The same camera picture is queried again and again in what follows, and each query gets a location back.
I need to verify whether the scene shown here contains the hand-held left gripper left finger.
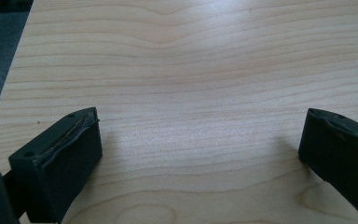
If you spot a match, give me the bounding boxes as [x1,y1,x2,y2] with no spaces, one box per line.
[7,106,103,224]

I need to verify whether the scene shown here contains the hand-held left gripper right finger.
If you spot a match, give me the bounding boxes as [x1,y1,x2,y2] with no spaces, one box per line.
[297,107,358,224]

